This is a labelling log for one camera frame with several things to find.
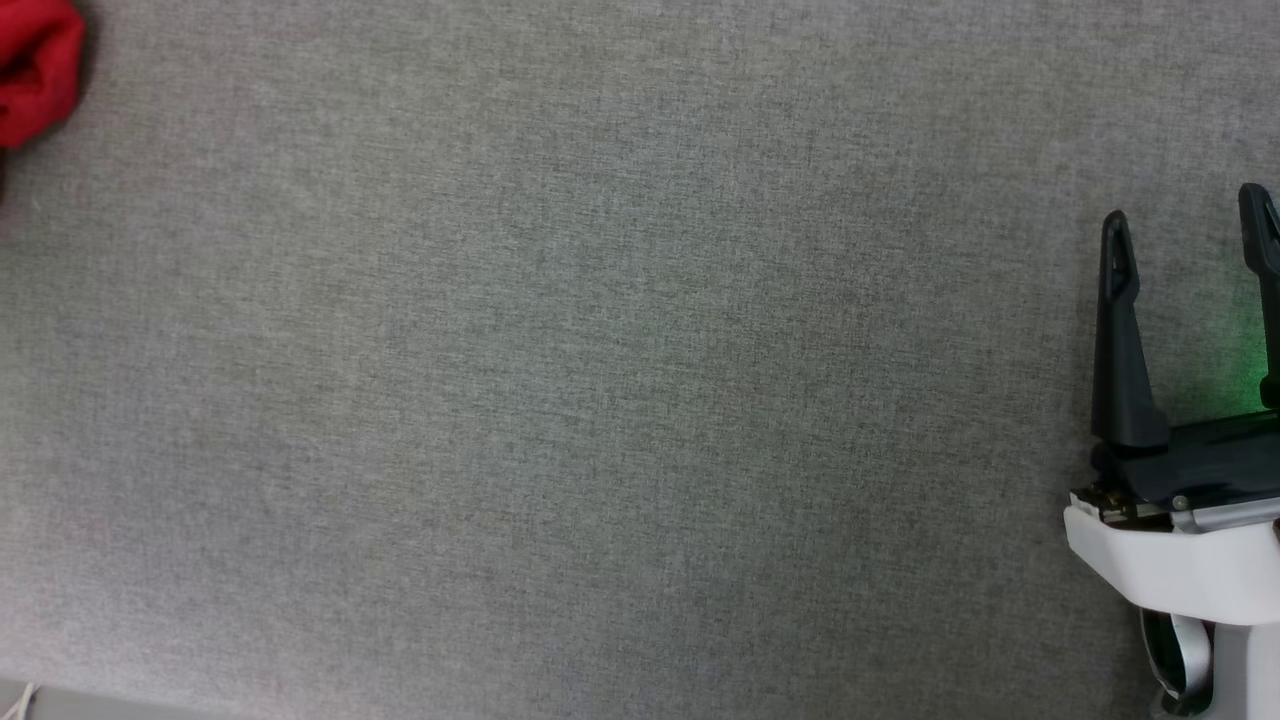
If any red white basketball jersey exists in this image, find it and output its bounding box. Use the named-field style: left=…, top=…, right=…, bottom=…
left=0, top=0, right=87, bottom=151

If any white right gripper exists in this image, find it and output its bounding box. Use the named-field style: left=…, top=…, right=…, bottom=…
left=1063, top=209, right=1280, bottom=626

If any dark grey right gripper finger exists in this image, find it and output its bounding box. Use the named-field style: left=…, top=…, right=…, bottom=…
left=1238, top=183, right=1280, bottom=407

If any grey fabric sofa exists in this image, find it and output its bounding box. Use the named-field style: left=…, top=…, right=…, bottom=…
left=0, top=0, right=1280, bottom=720

